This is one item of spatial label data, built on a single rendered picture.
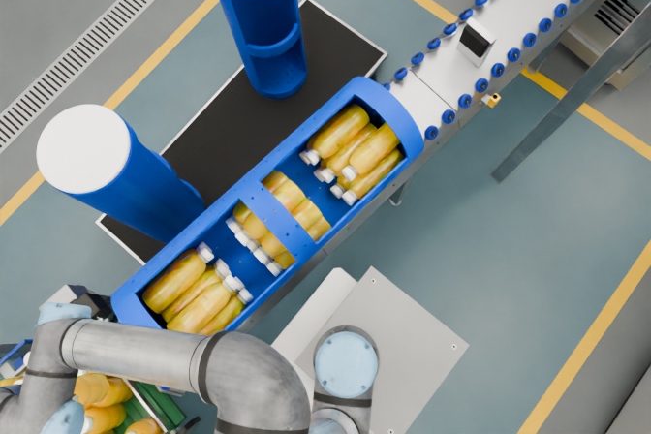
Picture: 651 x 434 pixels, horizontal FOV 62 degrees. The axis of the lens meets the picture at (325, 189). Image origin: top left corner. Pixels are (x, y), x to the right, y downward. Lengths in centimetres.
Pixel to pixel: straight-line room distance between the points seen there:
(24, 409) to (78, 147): 96
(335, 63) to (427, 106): 101
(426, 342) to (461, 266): 131
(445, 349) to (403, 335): 10
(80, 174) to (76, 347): 90
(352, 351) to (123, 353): 44
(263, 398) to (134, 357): 22
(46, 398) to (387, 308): 73
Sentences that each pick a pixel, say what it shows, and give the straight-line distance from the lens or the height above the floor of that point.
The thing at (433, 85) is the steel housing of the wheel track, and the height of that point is 93.
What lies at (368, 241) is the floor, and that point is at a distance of 256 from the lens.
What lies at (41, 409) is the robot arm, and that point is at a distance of 96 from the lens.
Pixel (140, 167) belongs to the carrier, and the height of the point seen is 93.
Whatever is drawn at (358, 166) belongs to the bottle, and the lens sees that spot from 145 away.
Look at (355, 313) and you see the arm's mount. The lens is 130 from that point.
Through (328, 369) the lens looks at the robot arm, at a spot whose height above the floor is 145.
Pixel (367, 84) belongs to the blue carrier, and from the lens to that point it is 145.
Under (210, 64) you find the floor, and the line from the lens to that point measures 294.
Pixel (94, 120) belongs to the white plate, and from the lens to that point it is 177.
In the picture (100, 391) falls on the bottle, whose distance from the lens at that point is 143.
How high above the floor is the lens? 252
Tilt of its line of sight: 75 degrees down
